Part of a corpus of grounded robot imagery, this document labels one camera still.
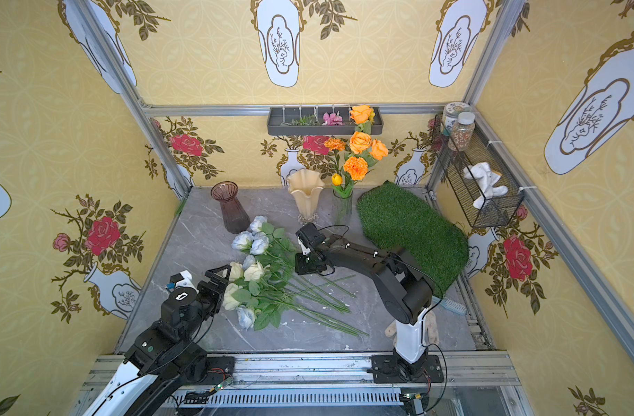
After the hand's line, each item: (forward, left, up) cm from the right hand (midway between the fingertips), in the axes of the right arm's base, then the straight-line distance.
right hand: (305, 261), depth 93 cm
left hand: (-12, +23, +13) cm, 29 cm away
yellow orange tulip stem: (+15, -11, +26) cm, 32 cm away
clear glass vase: (+19, -13, +11) cm, 26 cm away
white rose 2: (+4, +16, +4) cm, 17 cm away
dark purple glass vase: (+19, +31, -1) cm, 36 cm away
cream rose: (-8, +16, +6) cm, 19 cm away
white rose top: (+13, +20, +2) cm, 24 cm away
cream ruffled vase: (+27, +1, +12) cm, 29 cm away
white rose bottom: (-21, +16, +1) cm, 26 cm away
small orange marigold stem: (+16, -16, +31) cm, 38 cm away
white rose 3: (-2, +20, +2) cm, 20 cm away
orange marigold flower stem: (+28, -10, +30) cm, 42 cm away
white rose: (+7, +24, +1) cm, 25 cm away
